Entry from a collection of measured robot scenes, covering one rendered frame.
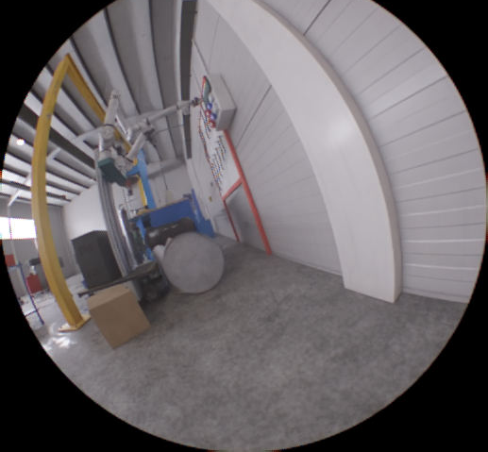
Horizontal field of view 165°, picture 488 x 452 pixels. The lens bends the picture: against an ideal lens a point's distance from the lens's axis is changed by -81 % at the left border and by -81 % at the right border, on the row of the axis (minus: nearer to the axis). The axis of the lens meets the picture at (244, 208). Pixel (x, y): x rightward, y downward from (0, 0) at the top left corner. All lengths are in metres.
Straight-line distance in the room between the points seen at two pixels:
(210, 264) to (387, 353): 1.40
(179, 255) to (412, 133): 1.62
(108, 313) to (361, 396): 1.24
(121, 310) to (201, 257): 0.82
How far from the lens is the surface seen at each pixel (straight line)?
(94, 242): 1.84
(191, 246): 1.53
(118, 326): 1.27
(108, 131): 1.85
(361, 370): 0.62
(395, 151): 0.64
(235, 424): 0.62
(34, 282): 9.89
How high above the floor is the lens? 0.55
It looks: level
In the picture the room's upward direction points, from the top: 20 degrees counter-clockwise
